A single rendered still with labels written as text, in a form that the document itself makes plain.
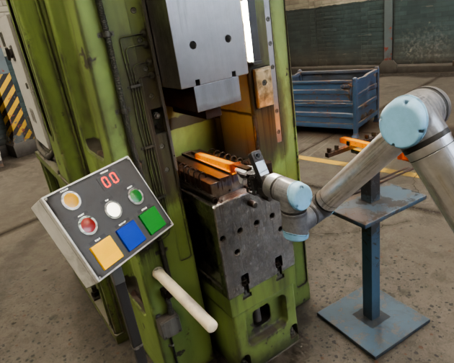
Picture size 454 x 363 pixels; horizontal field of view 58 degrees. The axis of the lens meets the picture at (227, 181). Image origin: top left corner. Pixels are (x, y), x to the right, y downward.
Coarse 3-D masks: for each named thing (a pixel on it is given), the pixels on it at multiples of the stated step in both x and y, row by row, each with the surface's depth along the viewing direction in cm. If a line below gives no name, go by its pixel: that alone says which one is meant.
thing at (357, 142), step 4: (344, 136) 194; (340, 140) 193; (344, 140) 191; (348, 140) 189; (352, 140) 187; (356, 140) 186; (360, 140) 185; (352, 144) 187; (356, 144) 185; (360, 144) 183; (364, 144) 181; (400, 156) 165; (404, 156) 165; (404, 160) 165; (408, 160) 164
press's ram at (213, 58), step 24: (168, 0) 134; (192, 0) 138; (216, 0) 143; (168, 24) 137; (192, 24) 141; (216, 24) 146; (240, 24) 151; (168, 48) 142; (192, 48) 143; (216, 48) 148; (240, 48) 153; (168, 72) 148; (192, 72) 145; (216, 72) 150; (240, 72) 156
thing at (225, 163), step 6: (198, 156) 186; (204, 156) 182; (210, 156) 181; (210, 162) 178; (216, 162) 174; (222, 162) 170; (228, 162) 169; (234, 162) 167; (240, 162) 165; (228, 168) 166; (234, 168) 164; (240, 168) 159; (246, 168) 157
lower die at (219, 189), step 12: (180, 156) 197; (192, 156) 191; (216, 156) 188; (180, 168) 184; (204, 168) 177; (216, 168) 173; (192, 180) 173; (204, 180) 166; (216, 180) 164; (228, 180) 165; (216, 192) 164; (228, 192) 167
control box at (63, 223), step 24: (120, 168) 132; (72, 192) 117; (96, 192) 122; (120, 192) 128; (144, 192) 135; (48, 216) 112; (72, 216) 114; (96, 216) 119; (120, 216) 125; (168, 216) 138; (72, 240) 112; (96, 240) 116; (120, 240) 122; (72, 264) 116; (96, 264) 114; (120, 264) 119
